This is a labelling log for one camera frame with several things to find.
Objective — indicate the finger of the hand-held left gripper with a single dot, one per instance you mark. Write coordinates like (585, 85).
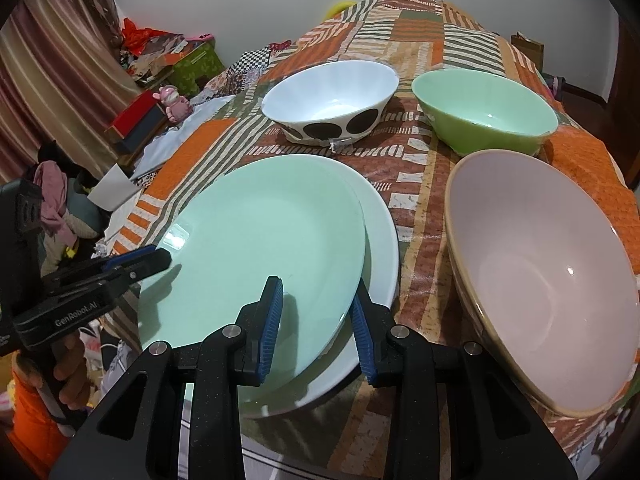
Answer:
(150, 262)
(107, 263)

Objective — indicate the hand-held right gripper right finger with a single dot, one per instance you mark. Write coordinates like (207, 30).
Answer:
(362, 340)

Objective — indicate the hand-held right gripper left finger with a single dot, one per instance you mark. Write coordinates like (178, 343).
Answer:
(270, 332)

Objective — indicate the white plate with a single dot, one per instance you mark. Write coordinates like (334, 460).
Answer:
(382, 250)

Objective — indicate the mint green plate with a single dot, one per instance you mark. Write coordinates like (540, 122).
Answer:
(250, 235)

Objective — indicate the pink bowl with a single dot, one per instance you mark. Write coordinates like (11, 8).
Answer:
(540, 280)

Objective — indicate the white bowl with dark dots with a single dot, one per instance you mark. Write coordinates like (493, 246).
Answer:
(330, 90)

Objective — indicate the green bowl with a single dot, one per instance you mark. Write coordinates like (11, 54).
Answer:
(480, 105)

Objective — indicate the person's left forearm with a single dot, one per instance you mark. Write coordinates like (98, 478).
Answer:
(35, 430)

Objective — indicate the person's left hand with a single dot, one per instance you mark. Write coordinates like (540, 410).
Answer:
(72, 375)

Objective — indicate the grey plush toy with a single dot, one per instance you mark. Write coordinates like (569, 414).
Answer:
(82, 215)

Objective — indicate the pink cloth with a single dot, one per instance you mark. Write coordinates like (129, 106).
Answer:
(50, 195)

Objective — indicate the white cloth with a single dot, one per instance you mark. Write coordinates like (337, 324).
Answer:
(170, 152)

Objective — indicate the dark grey box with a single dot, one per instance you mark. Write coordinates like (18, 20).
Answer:
(145, 130)

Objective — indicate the red box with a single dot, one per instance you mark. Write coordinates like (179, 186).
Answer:
(135, 110)

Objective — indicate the pink plush toy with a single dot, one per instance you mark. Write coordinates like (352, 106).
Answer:
(176, 105)

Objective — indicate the striped patchwork bedspread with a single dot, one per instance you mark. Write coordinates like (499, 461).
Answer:
(415, 170)

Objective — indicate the striped brown curtain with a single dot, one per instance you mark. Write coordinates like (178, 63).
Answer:
(60, 75)

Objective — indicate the green storage box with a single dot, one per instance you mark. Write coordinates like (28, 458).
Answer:
(200, 67)

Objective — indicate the green box of clutter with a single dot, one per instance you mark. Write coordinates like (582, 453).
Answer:
(160, 55)

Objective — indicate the checkered patchwork quilt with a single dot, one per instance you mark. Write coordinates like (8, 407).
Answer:
(250, 62)

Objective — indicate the red plastic bag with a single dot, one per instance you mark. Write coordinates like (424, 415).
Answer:
(137, 37)

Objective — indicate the dark cloth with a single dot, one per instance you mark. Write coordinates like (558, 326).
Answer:
(554, 87)

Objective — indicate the brown paper bag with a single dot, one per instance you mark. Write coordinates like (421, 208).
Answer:
(530, 50)

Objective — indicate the wooden door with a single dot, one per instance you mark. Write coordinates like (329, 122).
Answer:
(625, 70)

